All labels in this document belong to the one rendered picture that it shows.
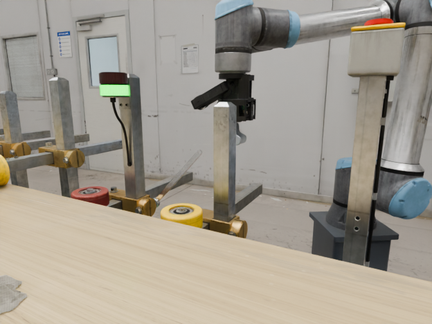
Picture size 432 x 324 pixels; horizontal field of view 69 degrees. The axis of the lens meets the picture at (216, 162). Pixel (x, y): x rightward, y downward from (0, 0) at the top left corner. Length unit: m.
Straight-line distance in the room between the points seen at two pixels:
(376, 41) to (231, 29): 0.36
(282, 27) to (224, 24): 0.15
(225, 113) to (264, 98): 2.82
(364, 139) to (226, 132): 0.25
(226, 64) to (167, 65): 3.20
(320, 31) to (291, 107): 2.30
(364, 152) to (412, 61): 0.68
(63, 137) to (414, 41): 1.09
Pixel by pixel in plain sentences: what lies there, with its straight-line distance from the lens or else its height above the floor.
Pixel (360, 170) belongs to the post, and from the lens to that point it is 0.56.
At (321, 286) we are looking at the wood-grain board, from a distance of 0.42.
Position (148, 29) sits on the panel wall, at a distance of 4.16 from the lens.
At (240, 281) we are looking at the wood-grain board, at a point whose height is 0.90.
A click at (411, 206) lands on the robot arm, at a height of 0.76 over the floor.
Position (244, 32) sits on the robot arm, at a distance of 0.79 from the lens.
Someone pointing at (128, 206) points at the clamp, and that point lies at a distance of 0.81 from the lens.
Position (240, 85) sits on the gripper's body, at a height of 1.14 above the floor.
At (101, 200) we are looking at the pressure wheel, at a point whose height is 0.89.
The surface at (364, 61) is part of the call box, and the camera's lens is 0.53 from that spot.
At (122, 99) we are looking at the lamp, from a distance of 0.77.
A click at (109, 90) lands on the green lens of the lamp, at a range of 0.71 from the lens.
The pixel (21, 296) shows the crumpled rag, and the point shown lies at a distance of 0.44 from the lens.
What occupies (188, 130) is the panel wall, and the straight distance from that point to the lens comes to 3.83.
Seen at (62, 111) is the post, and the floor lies 1.08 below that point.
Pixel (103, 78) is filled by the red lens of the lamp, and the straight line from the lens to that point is 0.72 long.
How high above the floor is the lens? 1.13
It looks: 13 degrees down
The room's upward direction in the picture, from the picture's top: straight up
